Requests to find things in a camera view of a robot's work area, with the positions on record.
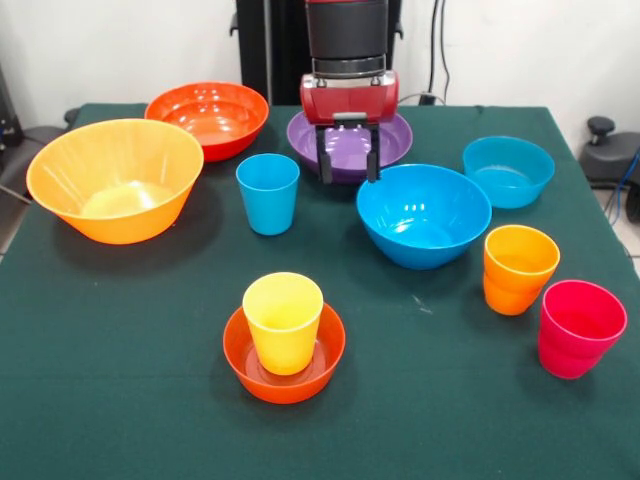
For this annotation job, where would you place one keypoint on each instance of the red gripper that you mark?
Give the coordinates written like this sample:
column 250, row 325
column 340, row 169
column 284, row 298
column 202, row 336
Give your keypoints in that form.
column 350, row 102

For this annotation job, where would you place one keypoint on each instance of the large blue bowl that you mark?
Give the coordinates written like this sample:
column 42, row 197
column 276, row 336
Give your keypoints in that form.
column 425, row 235

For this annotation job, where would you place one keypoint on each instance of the yellow cup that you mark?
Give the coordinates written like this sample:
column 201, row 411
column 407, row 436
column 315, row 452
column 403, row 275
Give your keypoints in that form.
column 282, row 335

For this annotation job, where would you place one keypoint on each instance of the large orange bowl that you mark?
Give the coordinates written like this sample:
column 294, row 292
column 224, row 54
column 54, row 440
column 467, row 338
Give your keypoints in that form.
column 115, row 170

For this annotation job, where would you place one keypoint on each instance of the small red bowl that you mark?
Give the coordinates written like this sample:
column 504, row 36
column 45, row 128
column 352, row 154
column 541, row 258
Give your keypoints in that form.
column 285, row 390

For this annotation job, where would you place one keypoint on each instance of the black computer tower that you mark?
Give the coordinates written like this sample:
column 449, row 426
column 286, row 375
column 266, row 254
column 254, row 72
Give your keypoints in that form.
column 6, row 115

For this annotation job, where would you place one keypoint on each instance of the purple bowl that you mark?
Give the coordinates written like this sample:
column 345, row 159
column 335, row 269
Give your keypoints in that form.
column 347, row 150

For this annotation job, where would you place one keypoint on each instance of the blue cup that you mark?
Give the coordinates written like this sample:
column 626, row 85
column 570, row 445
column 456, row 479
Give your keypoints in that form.
column 267, row 200

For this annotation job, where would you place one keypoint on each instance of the large red bowl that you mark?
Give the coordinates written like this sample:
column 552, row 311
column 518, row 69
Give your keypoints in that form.
column 210, row 115

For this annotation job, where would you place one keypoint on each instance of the small blue bowl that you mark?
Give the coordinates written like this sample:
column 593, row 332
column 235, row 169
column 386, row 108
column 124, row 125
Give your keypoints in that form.
column 507, row 185

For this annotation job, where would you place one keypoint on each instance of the orange cup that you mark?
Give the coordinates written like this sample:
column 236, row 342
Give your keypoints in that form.
column 515, row 285

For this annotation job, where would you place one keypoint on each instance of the grey black floor base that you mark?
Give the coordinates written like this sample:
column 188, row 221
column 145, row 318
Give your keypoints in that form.
column 615, row 160
column 35, row 145

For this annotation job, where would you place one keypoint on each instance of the dark green tablecloth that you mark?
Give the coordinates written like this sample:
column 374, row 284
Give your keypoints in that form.
column 320, row 430

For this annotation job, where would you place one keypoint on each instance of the pink cup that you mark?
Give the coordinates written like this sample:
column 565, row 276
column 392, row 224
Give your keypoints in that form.
column 575, row 340

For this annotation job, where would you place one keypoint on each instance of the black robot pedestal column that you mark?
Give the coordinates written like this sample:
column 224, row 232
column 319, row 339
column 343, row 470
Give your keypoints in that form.
column 275, row 50

